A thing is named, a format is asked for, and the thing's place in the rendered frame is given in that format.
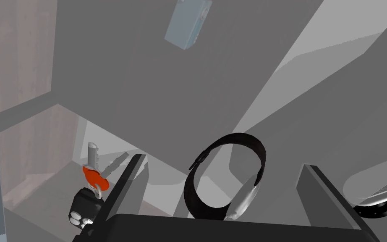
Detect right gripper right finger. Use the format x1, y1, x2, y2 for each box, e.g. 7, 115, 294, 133
295, 163, 379, 240

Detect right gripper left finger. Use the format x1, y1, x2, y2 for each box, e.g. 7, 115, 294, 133
80, 154, 149, 239

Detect pale blue box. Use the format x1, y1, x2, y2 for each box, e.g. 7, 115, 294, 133
164, 0, 213, 50

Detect keys with orange tag and fob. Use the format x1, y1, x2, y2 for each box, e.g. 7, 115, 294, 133
68, 142, 130, 231

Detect black wristwatch with silver face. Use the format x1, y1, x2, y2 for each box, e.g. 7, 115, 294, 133
183, 132, 267, 221

